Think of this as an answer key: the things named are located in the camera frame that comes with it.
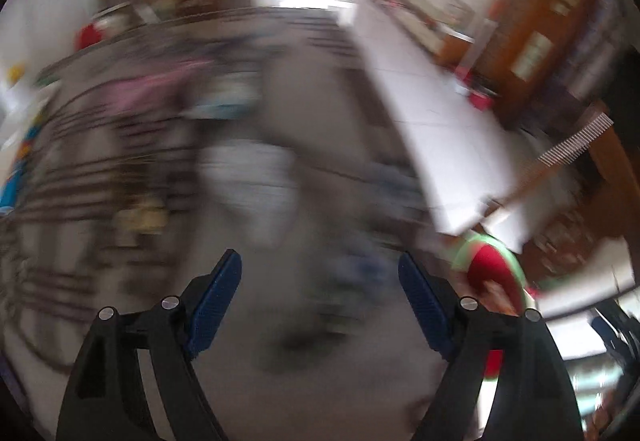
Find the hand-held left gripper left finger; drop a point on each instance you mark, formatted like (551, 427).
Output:
(215, 301)

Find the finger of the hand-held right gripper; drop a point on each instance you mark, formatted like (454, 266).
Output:
(602, 328)

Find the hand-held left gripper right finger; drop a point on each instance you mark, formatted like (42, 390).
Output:
(425, 311)

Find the red bin with green rim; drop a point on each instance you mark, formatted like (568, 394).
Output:
(490, 266)

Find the yellow snack wrapper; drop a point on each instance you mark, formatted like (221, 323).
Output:
(140, 217)

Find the crumpled white printed paper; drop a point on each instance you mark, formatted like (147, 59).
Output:
(245, 186)

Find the crushed blue white cup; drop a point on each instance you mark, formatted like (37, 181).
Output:
(222, 96)

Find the red box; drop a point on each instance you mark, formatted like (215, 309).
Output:
(481, 100)

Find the pink plastic bag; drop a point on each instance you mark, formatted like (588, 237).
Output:
(150, 86)

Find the colourful striped wrapper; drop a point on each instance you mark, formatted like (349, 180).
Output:
(20, 166)

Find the wooden door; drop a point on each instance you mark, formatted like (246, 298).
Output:
(545, 11)

